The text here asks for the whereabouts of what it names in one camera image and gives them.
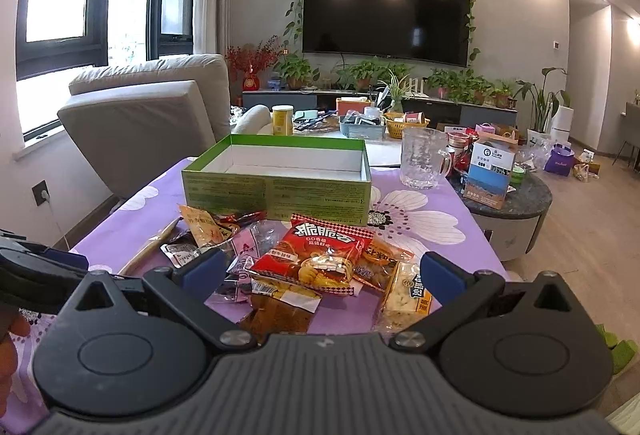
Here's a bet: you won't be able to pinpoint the round white coffee table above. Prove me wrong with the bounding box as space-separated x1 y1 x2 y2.
294 114 407 168

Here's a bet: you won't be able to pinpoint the tall leafy floor plant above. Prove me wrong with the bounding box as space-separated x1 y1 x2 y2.
515 67 570 133

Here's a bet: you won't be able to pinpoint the grey dining chair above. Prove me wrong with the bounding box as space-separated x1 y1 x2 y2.
613 103 640 163

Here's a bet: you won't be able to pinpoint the orange tissue box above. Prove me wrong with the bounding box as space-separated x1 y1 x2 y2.
335 97 372 117

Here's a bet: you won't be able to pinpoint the red candy wrapper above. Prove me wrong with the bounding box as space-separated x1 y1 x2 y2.
214 211 266 231

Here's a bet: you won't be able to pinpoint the clear glass mug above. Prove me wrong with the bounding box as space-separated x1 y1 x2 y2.
400 128 451 189

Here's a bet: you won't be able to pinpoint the purple gift bag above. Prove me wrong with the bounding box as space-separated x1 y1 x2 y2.
544 144 575 177

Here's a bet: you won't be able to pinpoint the small black snack packet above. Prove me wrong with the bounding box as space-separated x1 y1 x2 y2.
160 242 201 268

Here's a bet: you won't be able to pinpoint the blue white carton box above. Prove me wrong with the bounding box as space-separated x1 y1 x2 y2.
462 133 518 210

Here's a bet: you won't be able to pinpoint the yellow woven basket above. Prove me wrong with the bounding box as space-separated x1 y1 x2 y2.
383 112 430 140

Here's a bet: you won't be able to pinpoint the brown dried snack bag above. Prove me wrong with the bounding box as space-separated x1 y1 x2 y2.
239 277 322 343

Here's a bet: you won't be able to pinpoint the long tan stick packet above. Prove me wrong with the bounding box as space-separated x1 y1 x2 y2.
117 217 180 276

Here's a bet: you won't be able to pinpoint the blue grey storage tray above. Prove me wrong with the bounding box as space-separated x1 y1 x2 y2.
338 110 385 142

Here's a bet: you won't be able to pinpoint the beige sofa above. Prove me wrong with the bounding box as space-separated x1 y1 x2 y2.
58 54 271 199

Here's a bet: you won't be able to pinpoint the pink white snack packet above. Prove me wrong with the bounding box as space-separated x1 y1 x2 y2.
206 221 284 305

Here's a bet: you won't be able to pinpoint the white nougat cracker packet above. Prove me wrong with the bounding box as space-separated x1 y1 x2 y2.
373 262 433 335

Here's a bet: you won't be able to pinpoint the green slippers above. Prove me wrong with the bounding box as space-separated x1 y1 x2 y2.
596 323 638 375

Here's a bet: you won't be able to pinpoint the red flower decoration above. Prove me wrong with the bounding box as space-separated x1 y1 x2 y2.
224 36 281 92

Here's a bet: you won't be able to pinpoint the round dark marble table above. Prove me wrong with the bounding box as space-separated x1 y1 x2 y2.
449 173 553 262

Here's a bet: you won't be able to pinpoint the yellow tin can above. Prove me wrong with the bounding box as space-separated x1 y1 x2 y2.
271 105 294 136

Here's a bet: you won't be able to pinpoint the wall power socket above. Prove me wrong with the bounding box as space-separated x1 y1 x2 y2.
32 181 50 207

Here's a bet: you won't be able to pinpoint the dark tv cabinet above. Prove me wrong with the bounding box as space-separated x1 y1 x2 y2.
241 87 520 130

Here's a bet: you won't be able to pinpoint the orange label nut bag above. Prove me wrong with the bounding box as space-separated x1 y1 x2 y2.
354 237 414 292

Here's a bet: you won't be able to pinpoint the person's left hand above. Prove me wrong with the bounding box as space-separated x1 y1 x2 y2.
0 313 30 417

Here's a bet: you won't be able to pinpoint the tan orange snack packet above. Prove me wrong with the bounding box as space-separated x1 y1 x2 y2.
179 206 235 249

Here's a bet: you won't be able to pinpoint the pink small box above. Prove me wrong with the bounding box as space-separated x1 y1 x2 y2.
475 123 496 135

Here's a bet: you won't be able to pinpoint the red chip snack bag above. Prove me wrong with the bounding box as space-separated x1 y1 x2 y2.
252 214 373 295

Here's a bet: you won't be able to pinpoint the wall mounted black television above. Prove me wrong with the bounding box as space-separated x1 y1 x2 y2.
303 0 471 67

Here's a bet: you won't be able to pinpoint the green cardboard box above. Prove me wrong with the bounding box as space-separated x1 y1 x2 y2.
182 134 371 226

